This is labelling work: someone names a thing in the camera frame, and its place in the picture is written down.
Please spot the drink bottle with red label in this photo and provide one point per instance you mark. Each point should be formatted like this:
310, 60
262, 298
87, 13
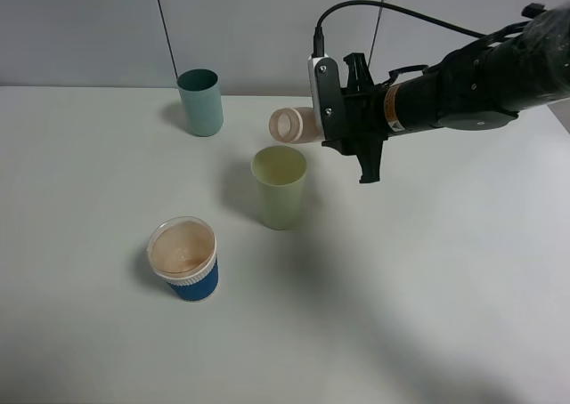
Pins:
295, 126

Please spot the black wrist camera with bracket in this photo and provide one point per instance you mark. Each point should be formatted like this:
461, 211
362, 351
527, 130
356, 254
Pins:
328, 100

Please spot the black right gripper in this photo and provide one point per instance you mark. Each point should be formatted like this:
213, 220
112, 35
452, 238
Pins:
376, 112

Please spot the teal plastic cup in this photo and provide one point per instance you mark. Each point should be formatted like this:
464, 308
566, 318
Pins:
201, 98

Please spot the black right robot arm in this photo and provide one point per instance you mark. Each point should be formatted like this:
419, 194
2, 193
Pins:
481, 86

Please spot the light green plastic cup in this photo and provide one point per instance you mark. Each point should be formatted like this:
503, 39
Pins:
280, 173

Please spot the blue sleeved clear cup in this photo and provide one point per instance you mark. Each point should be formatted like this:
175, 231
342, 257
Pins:
183, 252

